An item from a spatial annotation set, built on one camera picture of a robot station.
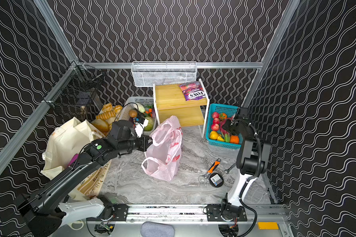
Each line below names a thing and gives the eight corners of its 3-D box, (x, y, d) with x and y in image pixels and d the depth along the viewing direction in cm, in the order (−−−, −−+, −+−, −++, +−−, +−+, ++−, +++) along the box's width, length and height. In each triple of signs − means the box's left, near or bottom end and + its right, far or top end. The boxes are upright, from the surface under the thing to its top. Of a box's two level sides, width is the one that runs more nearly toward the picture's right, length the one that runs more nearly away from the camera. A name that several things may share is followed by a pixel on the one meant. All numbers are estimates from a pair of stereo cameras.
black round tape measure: (209, 187, 85) (210, 186, 83) (208, 174, 90) (208, 172, 88) (224, 187, 84) (224, 185, 83) (221, 174, 90) (222, 172, 88)
